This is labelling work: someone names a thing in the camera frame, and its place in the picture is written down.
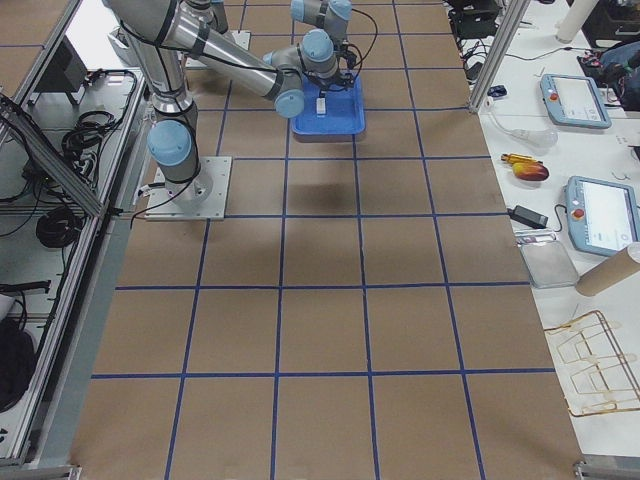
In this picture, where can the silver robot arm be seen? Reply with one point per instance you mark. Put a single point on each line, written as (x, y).
(322, 54)
(185, 49)

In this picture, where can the blue plastic tray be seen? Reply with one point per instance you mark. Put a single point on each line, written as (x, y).
(343, 112)

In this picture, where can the silver metal tray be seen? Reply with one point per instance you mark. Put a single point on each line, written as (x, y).
(546, 259)

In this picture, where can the yellow red mango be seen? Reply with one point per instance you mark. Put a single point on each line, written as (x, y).
(530, 171)

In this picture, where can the black power adapter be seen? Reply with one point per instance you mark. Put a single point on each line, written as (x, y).
(527, 217)

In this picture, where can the teach pendant far left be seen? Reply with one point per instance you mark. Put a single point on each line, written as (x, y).
(574, 101)

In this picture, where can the teach pendant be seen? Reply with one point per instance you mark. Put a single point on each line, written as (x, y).
(602, 216)
(574, 101)

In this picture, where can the teach pendant near left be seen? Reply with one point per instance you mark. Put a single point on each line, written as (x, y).
(602, 216)

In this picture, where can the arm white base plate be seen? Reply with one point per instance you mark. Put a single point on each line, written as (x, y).
(241, 37)
(204, 199)

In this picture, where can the aluminium frame post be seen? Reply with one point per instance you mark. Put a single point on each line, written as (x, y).
(514, 13)

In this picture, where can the gold wire rack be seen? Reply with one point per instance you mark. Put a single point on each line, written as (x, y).
(598, 376)

